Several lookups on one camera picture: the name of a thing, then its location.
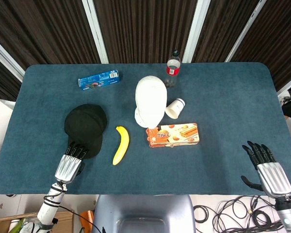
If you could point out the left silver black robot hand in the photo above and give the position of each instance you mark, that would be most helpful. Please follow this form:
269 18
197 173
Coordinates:
68 167

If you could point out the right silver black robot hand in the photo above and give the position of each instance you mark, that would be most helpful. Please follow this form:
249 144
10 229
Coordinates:
272 178

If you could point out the black baseball cap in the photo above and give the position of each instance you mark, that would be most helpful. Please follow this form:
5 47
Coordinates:
86 126

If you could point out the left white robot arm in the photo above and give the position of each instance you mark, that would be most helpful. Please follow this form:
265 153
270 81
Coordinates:
49 206

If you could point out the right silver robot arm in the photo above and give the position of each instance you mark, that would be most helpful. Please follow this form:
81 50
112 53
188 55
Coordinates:
287 213

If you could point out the white foam mannequin head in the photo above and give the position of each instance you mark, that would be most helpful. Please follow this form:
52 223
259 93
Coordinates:
150 102

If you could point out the brown cardboard box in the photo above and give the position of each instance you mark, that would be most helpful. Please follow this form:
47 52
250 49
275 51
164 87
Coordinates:
63 218

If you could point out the orange plastic item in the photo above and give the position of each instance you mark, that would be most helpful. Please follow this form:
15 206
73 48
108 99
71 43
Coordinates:
86 218

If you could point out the yellow banana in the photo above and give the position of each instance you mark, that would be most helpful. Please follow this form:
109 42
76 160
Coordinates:
122 145

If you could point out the blue table mat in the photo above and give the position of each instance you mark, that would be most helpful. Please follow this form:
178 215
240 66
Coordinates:
208 157

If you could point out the grey robot torso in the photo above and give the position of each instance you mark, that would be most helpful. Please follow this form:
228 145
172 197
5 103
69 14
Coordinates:
143 213

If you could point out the blue Oreo cookie box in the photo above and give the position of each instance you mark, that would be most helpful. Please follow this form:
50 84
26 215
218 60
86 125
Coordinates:
99 80

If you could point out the orange egg roll box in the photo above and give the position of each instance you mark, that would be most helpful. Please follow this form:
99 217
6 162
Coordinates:
174 136

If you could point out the white paper cup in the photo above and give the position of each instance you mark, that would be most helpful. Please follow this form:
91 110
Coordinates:
175 108

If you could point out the plastic bottle with red label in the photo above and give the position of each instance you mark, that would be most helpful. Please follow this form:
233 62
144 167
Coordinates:
173 69

